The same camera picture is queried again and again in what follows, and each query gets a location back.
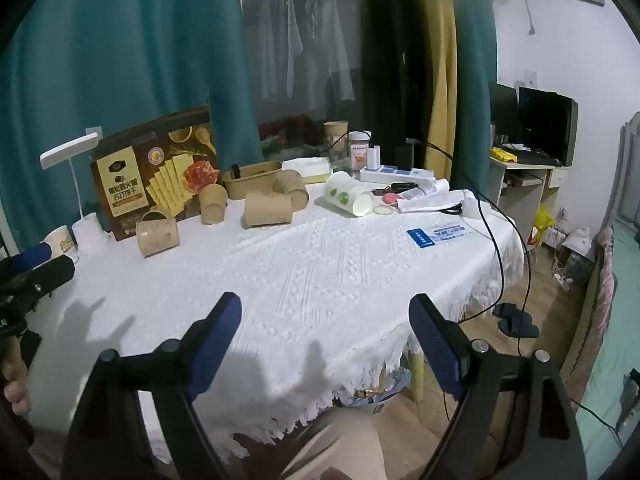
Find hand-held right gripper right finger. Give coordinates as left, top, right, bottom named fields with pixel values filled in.
left=408, top=293, right=587, bottom=480

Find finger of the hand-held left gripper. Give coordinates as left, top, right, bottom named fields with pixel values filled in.
left=0, top=242, right=53, bottom=281
left=0, top=255, right=76, bottom=312

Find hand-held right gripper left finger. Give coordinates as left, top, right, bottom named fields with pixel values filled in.
left=60, top=291, right=243, bottom=480

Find white printed paper cup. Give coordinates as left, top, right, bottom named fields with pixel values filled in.
left=42, top=225, right=80, bottom=264

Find kraft paper cup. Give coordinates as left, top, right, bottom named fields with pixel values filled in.
left=272, top=170, right=309, bottom=209
left=199, top=184, right=229, bottom=225
left=136, top=211, right=181, bottom=259
left=323, top=121, right=349, bottom=158
left=244, top=191, right=293, bottom=229

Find white green-print paper cup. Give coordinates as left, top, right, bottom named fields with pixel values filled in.
left=323, top=171, right=374, bottom=217

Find person's left hand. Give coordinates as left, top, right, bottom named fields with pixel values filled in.
left=1, top=359, right=32, bottom=417

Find wooden table leg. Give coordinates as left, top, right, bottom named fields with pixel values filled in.
left=407, top=350, right=426, bottom=402

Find blue white card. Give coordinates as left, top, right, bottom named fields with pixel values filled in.
left=406, top=223, right=476, bottom=250

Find white knitted tablecloth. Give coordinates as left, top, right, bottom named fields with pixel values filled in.
left=30, top=180, right=526, bottom=466

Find white desk lamp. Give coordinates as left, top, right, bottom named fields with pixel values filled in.
left=40, top=132, right=110, bottom=253

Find brown cracker box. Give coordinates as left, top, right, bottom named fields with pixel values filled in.
left=90, top=106, right=221, bottom=242

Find person's leg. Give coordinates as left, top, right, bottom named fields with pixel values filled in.
left=280, top=410, right=387, bottom=480

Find white papers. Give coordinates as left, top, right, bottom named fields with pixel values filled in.
left=395, top=178, right=466, bottom=214

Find kraft paper bowl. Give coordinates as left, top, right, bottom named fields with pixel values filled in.
left=221, top=161, right=283, bottom=201

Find pink blanket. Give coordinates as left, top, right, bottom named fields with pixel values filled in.
left=565, top=225, right=617, bottom=401

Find white power strip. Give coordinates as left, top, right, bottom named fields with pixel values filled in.
left=360, top=166, right=435, bottom=184

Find light wooden desk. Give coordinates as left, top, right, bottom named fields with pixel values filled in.
left=487, top=152, right=571, bottom=233

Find green bed sheet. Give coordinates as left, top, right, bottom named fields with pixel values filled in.
left=570, top=220, right=640, bottom=480

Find white tissue pack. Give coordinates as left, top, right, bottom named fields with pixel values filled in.
left=281, top=156, right=333, bottom=184

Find clear plastic jar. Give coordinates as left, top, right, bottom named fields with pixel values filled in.
left=347, top=131, right=373, bottom=171

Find teal curtain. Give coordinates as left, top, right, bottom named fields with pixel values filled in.
left=0, top=0, right=264, bottom=251

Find black monitor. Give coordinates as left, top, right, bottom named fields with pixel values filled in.
left=517, top=86, right=579, bottom=167

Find yellow curtain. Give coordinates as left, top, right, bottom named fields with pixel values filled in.
left=417, top=0, right=459, bottom=181

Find hanging white clothes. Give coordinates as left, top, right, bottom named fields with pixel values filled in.
left=257, top=0, right=357, bottom=111

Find black cable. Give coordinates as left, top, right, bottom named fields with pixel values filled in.
left=422, top=141, right=531, bottom=323

